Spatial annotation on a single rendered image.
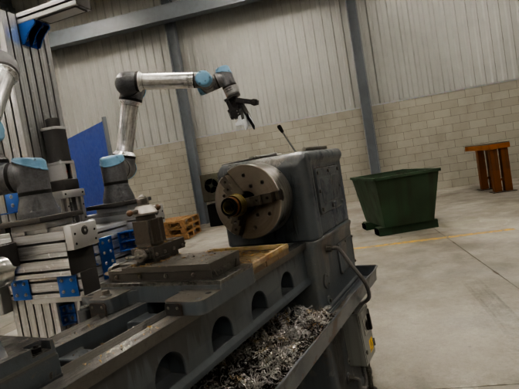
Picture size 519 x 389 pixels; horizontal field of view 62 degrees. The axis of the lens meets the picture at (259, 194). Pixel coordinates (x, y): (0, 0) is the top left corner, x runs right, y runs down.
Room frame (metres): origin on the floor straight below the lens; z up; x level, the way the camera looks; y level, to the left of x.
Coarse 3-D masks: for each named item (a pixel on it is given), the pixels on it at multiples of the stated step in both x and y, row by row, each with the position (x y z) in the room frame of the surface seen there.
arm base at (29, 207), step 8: (24, 192) 1.60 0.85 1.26; (32, 192) 1.60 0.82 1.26; (40, 192) 1.61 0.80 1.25; (48, 192) 1.64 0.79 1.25; (24, 200) 1.60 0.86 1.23; (32, 200) 1.60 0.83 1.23; (40, 200) 1.61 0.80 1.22; (48, 200) 1.63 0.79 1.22; (24, 208) 1.59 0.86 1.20; (32, 208) 1.59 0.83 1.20; (40, 208) 1.60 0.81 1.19; (48, 208) 1.61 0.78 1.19; (56, 208) 1.65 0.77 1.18; (24, 216) 1.58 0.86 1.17; (32, 216) 1.58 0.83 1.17; (40, 216) 1.59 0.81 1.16
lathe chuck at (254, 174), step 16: (240, 176) 1.80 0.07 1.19; (256, 176) 1.76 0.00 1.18; (272, 176) 1.74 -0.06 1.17; (224, 192) 1.84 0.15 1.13; (256, 192) 1.77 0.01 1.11; (288, 192) 1.79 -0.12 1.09; (256, 208) 1.77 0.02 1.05; (272, 208) 1.74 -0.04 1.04; (288, 208) 1.79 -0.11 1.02; (224, 224) 1.85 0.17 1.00; (256, 224) 1.78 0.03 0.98; (272, 224) 1.74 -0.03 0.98
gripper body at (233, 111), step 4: (228, 96) 2.22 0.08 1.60; (232, 96) 2.22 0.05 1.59; (236, 96) 2.25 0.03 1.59; (224, 100) 2.24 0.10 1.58; (228, 100) 2.24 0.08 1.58; (232, 100) 2.24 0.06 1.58; (228, 104) 2.26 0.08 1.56; (232, 104) 2.24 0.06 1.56; (236, 104) 2.23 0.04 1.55; (240, 104) 2.21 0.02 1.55; (244, 104) 2.25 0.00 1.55; (232, 108) 2.22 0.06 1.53; (236, 108) 2.21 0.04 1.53; (244, 108) 2.23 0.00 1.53; (228, 112) 2.23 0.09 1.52; (232, 112) 2.22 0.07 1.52; (236, 112) 2.22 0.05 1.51; (244, 112) 2.21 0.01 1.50; (232, 116) 2.23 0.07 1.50; (236, 116) 2.22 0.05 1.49
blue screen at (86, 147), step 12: (84, 132) 7.00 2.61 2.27; (96, 132) 6.65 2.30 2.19; (108, 132) 6.38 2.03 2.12; (72, 144) 7.49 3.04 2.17; (84, 144) 7.07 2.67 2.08; (96, 144) 6.71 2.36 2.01; (108, 144) 6.36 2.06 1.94; (72, 156) 7.57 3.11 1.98; (84, 156) 7.14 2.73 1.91; (96, 156) 6.77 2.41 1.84; (84, 168) 7.22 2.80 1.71; (96, 168) 6.84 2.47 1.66; (84, 180) 7.29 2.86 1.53; (96, 180) 6.91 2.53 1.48; (96, 192) 6.98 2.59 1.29; (96, 204) 7.05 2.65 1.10
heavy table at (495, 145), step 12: (480, 144) 9.24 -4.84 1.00; (492, 144) 8.64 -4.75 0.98; (504, 144) 8.60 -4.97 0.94; (480, 156) 9.46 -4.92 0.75; (492, 156) 8.69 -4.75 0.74; (504, 156) 8.65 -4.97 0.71; (480, 168) 9.46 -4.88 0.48; (492, 168) 8.70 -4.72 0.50; (504, 168) 8.65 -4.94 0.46; (480, 180) 9.49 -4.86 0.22; (492, 180) 8.77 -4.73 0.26; (504, 180) 8.66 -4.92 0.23; (492, 192) 8.72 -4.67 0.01
